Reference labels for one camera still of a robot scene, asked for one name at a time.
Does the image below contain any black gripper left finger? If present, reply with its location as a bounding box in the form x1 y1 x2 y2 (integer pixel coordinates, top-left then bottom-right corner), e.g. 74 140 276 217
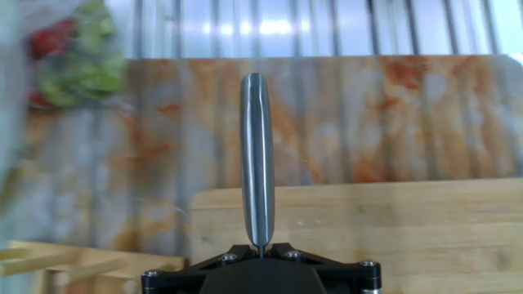
141 243 260 294

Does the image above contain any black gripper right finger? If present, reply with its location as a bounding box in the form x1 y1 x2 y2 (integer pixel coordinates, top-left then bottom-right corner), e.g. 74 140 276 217
262 242 383 294

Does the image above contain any steel cleaver knife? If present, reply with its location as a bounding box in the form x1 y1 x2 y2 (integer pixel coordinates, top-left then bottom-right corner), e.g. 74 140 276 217
239 72 276 259

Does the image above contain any plastic bag of peppers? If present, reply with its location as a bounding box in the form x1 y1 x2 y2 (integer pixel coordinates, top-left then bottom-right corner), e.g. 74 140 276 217
36 0 127 109

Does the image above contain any red chili pepper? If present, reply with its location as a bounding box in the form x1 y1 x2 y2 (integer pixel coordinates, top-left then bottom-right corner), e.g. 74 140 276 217
27 18 78 109

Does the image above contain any wooden cutting board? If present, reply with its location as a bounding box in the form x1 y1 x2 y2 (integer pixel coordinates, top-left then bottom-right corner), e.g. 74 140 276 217
189 177 523 294

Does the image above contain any wooden peg rack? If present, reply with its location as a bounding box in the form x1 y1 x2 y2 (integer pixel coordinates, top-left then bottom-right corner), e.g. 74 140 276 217
0 239 187 294

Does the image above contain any marble pattern plastic mat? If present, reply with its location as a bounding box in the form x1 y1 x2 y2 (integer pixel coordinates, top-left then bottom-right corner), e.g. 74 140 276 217
0 55 523 294

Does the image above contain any clear plastic bag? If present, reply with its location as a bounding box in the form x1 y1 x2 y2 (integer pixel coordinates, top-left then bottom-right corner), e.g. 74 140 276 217
0 0 130 213

